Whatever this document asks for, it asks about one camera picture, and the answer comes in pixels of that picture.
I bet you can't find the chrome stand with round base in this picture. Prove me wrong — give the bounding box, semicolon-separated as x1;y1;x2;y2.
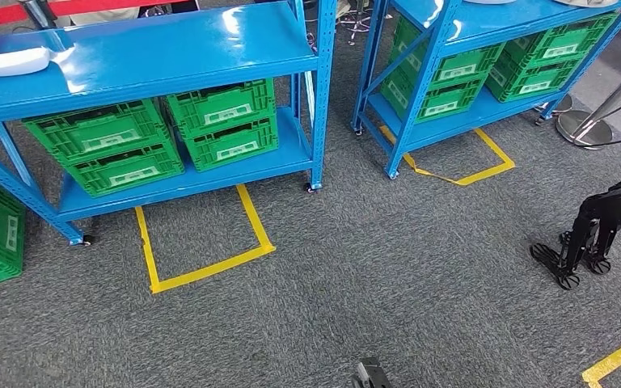
556;50;621;150

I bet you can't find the person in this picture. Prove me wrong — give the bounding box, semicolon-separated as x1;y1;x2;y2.
69;0;201;27

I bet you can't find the yellow floor tape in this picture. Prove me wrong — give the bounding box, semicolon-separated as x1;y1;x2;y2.
378;125;516;188

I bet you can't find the silver wheel hubcap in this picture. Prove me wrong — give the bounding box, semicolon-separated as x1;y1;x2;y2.
554;0;619;9

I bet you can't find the blue metal shelf rack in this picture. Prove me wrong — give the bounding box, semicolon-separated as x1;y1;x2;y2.
0;0;338;247
350;0;621;180

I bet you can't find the chrome chair base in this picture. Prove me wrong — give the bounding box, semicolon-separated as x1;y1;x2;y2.
337;0;392;47

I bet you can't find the black barrier post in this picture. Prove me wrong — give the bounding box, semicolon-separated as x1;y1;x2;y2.
18;0;59;31

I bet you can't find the white plastic car part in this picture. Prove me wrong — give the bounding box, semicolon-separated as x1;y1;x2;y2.
0;45;54;78

